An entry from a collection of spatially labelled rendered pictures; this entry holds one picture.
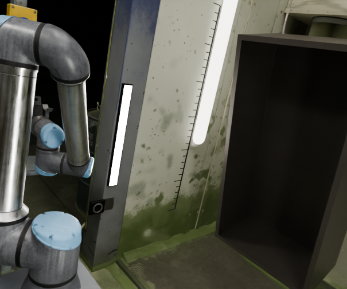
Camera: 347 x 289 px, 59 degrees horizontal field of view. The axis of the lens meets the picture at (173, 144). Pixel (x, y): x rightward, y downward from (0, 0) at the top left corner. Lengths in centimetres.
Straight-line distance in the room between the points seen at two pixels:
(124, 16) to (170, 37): 30
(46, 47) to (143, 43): 96
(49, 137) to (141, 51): 77
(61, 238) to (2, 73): 49
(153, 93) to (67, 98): 96
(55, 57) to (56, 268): 62
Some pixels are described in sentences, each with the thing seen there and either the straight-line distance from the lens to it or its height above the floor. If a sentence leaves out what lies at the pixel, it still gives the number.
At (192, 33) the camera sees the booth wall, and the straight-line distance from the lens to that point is 203.
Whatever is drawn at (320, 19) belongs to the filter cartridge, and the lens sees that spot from 275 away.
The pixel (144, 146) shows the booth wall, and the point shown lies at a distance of 197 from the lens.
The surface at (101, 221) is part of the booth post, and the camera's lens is 205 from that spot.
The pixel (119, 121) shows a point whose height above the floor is 106.
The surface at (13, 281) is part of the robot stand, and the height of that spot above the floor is 64.
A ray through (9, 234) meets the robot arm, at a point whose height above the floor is 88.
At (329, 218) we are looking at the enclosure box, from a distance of 152.
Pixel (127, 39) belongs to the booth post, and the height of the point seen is 151.
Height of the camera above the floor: 147
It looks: 16 degrees down
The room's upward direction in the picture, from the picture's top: 12 degrees clockwise
